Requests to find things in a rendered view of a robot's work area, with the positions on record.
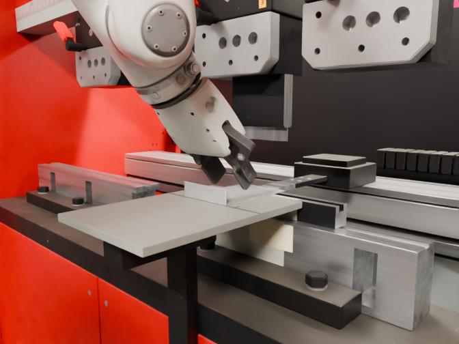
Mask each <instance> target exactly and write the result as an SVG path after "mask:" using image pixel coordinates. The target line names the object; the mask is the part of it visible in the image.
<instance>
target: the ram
mask: <svg viewBox="0 0 459 344"><path fill-rule="evenodd" d="M30 1H33V0H15V8H18V7H20V6H22V5H24V4H26V3H29V2H30ZM75 11H77V9H76V7H75V6H74V4H73V3H72V2H71V0H65V1H63V2H61V3H58V4H56V5H53V6H51V7H49V8H46V9H44V10H41V11H39V12H36V13H34V14H31V15H29V16H26V17H24V18H22V19H19V20H17V21H16V26H17V32H21V33H30V34H36V35H49V34H52V33H56V32H57V31H56V29H55V28H54V25H53V24H54V23H55V21H58V22H63V23H65V25H66V26H67V28H73V27H75V18H74V12H75Z"/></svg>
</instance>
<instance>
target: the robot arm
mask: <svg viewBox="0 0 459 344"><path fill-rule="evenodd" d="M71 2H72V3H73V4H74V6H75V7H76V9H77V10H78V11H79V13H80V14H81V16H82V17H83V18H84V19H85V21H86V23H87V24H88V25H89V27H90V28H91V29H92V31H93V32H94V33H95V35H96V36H97V38H98V39H99V40H100V42H101V43H102V45H103V46H104V47H105V48H106V50H107V52H108V53H109V54H110V56H111V57H112V58H113V60H114V62H116V64H117V65H118V67H119V68H120V70H121V71H122V72H123V74H124V75H125V77H126V78H127V79H128V81H129V82H130V84H131V85H132V86H133V87H134V89H135V91H136V92H137V93H138V94H139V96H140V97H141V99H142V100H143V101H144V103H146V104H150V105H151V107H152V108H153V109H154V110H155V112H156V114H157V116H158V118H159V119H160V121H161V123H162V124H163V125H164V127H165V129H166V131H167V132H168V133H169V135H170V137H171V138H172V139H173V141H174V143H175V144H176V145H177V146H178V147H179V148H180V149H181V150H182V151H184V152H186V154H188V155H190V156H191V157H193V160H194V161H195V163H196V164H197V165H199V166H200V165H201V169H202V170H203V171H204V173H205V174H206V176H207V177H208V179H209V180H210V181H211V183H212V184H217V183H218V182H219V180H220V179H221V178H222V177H223V175H224V174H225V172H226V169H225V167H224V166H223V164H222V162H221V161H220V160H219V158H218V156H222V158H223V159H224V160H225V161H226V162H227V163H228V164H229V165H230V166H231V167H232V168H233V169H232V173H233V175H234V177H235V178H236V180H237V181H238V183H239V184H240V186H241V188H242V189H243V190H247V189H248V188H249V187H250V185H251V184H252V182H253V181H254V179H255V178H256V176H257V173H256V172H255V170H254V168H253V166H252V165H251V163H250V162H249V159H248V157H249V154H250V153H251V151H252V149H253V148H254V147H255V143H254V142H253V141H251V140H250V139H248V138H247V137H246V136H245V134H246V133H245V129H244V128H243V126H242V124H241V122H240V120H239V119H238V117H237V116H236V114H235V112H234V111H233V110H232V108H231V106H230V105H229V104H228V102H227V100H226V99H225V98H224V97H223V95H222V94H221V92H220V91H219V90H218V89H217V88H216V87H215V86H214V84H213V83H212V82H211V81H210V80H209V79H208V78H207V77H203V75H202V73H201V72H200V71H201V64H200V62H199V61H198V59H197V58H196V56H195V53H194V52H193V50H192V47H193V44H194V41H195V34H196V11H195V0H71ZM233 149H234V150H235V151H236V152H237V153H238V155H237V157H236V159H234V158H233V157H232V156H231V155H230V154H231V152H232V150H233Z"/></svg>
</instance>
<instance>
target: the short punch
mask: <svg viewBox="0 0 459 344"><path fill-rule="evenodd" d="M292 85H293V75H292V74H274V75H264V76H246V77H236V78H232V110H233V111H234V112H235V114H236V116H237V117H238V119H239V120H240V122H241V124H242V126H243V128H244V129H245V133H246V134H245V136H246V137H247V138H248V139H259V140H270V141H288V128H290V127H291V126H292Z"/></svg>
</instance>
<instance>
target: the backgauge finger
mask: <svg viewBox="0 0 459 344"><path fill-rule="evenodd" d="M366 159H367V158H366V157H358V156H343V155H335V154H318V155H313V156H304V157H303V160H302V162H295V163H294V178H292V179H288V180H282V181H279V182H273V183H269V184H263V185H262V186H263V187H267V188H274V189H279V190H284V191H287V190H292V189H295V188H300V187H303V186H308V185H311V184H314V185H319V186H328V187H333V188H342V189H347V190H350V189H352V188H356V187H359V186H363V185H366V184H370V183H373V182H375V181H376V163H373V162H366Z"/></svg>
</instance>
